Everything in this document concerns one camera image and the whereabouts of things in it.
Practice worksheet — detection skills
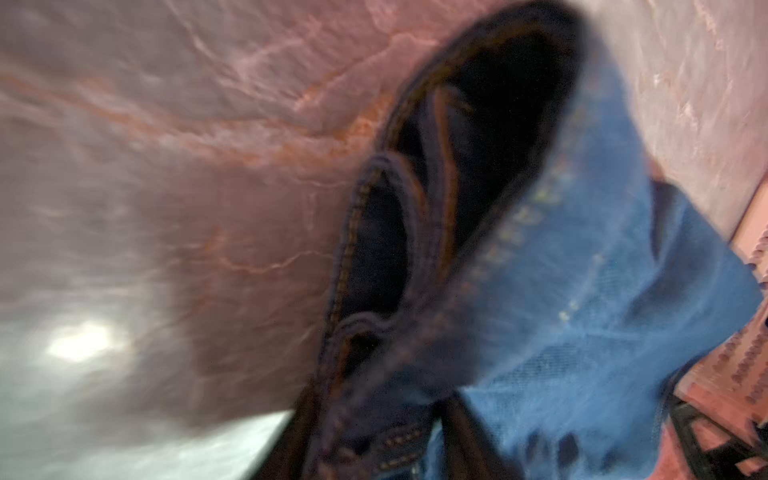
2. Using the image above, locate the dark denim button skirt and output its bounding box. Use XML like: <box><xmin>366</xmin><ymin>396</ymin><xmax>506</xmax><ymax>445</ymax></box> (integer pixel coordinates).
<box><xmin>302</xmin><ymin>1</ymin><xmax>762</xmax><ymax>479</ymax></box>

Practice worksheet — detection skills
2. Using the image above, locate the pink perforated plastic basket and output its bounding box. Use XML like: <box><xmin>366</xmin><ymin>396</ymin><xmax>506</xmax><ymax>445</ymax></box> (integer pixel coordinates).
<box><xmin>650</xmin><ymin>173</ymin><xmax>768</xmax><ymax>480</ymax></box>

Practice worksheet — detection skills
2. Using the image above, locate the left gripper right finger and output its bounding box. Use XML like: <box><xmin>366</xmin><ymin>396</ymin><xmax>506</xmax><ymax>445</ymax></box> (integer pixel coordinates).
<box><xmin>440</xmin><ymin>394</ymin><xmax>522</xmax><ymax>480</ymax></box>

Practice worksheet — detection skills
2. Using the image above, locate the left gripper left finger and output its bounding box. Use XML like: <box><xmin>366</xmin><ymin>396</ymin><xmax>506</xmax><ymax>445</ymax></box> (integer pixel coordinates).
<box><xmin>248</xmin><ymin>389</ymin><xmax>318</xmax><ymax>480</ymax></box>

